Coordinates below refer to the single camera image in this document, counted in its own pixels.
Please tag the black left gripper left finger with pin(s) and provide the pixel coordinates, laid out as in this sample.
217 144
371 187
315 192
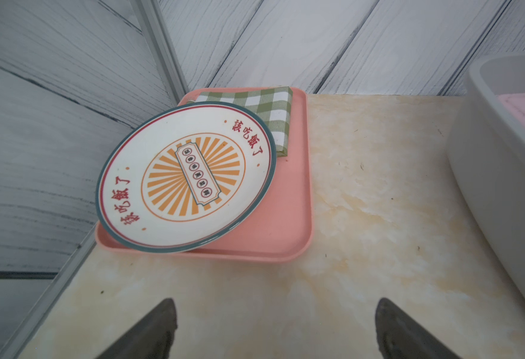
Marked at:
151 337

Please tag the pink plastic tray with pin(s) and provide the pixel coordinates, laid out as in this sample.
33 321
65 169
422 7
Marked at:
282 226

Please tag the round patterned ceramic plate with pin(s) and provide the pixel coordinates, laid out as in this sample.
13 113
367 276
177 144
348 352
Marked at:
186 177

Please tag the grey plastic storage box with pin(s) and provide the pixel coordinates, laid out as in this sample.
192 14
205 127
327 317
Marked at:
486 151

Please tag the green checkered cloth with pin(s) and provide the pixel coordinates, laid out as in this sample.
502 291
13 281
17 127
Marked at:
272 105

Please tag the left aluminium frame post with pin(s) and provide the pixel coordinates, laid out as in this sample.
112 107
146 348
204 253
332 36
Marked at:
155 31

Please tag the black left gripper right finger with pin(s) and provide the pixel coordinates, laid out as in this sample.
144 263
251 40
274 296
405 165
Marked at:
400 336

